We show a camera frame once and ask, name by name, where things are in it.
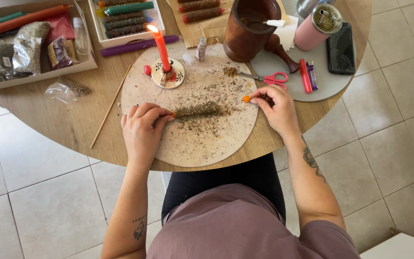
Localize brown wooden mortar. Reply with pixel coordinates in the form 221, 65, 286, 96
223, 0, 282, 63

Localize small glitter bottle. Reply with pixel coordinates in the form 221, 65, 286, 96
196, 36, 208, 62

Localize thin wooden stick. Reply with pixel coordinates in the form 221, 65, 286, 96
90, 64, 133, 149

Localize small white cardboard box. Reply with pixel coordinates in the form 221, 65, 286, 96
88, 0, 167, 49

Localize large white cardboard box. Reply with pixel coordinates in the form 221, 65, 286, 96
0, 0, 98, 93

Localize person's mauve shirt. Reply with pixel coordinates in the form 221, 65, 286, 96
146, 183, 361, 259

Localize person's black trousers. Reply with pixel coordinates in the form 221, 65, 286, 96
161, 153, 287, 224

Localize round speckled white board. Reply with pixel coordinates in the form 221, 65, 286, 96
120, 43, 259, 168

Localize white ceramic candle holder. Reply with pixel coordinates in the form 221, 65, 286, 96
151, 57, 185, 90

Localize brown wooden pestle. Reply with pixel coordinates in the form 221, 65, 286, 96
264, 34, 301, 75

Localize red stick lighter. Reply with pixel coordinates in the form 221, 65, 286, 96
299, 58, 313, 94

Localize purple lighter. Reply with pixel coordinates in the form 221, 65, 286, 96
306, 61, 319, 91

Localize purple candle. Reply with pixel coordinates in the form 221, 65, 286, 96
100, 35, 180, 58

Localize red-handled scissors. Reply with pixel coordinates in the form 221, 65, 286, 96
239, 71, 289, 91

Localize white-handled spoon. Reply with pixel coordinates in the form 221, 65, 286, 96
246, 19, 287, 29

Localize white paper napkin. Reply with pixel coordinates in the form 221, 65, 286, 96
273, 15, 299, 51

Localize pink powder bag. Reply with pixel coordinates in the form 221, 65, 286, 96
43, 12, 75, 46

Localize steel thermos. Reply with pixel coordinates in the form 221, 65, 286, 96
296, 0, 337, 19

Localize heap of clear herb bags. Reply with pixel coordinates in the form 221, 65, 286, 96
0, 21, 80, 86

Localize person's left hand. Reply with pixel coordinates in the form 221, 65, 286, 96
121, 102, 176, 166

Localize long plain orange candle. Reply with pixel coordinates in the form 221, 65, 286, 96
0, 4, 69, 39

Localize teal candle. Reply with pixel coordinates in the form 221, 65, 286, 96
104, 1, 155, 16

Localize clear spray bottle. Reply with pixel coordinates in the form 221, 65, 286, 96
72, 17, 89, 55

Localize person's right hand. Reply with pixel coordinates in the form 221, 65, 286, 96
249, 84, 303, 142

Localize pink mate cup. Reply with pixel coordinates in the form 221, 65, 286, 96
293, 3, 344, 51

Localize black phone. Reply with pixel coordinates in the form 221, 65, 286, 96
326, 22, 356, 76

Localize round grey mat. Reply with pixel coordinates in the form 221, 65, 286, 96
249, 34, 357, 102

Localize herb-coated orange candle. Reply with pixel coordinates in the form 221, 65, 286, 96
171, 94, 252, 119

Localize nearly empty clear plastic bag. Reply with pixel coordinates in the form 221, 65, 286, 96
45, 76, 91, 104

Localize lit red candle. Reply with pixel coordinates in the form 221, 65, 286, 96
147, 24, 172, 73

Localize brown paper bag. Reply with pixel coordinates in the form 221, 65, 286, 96
167, 0, 291, 49

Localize white furniture top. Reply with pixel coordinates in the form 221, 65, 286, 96
359, 232, 414, 259

